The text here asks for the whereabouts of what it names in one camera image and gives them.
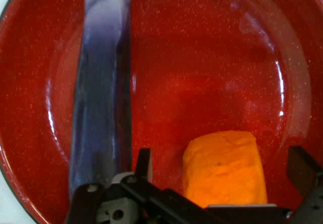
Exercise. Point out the orange toy carrot piece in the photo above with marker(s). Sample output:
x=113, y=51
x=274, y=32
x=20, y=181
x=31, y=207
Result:
x=222, y=168

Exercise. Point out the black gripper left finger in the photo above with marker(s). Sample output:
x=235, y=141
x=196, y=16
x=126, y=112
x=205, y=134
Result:
x=141, y=198

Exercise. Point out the purple toy eggplant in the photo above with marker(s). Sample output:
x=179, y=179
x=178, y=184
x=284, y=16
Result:
x=101, y=95

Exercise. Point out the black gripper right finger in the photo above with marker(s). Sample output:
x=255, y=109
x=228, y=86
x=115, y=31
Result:
x=308, y=178

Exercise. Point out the red round plate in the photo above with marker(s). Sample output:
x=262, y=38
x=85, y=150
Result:
x=202, y=70

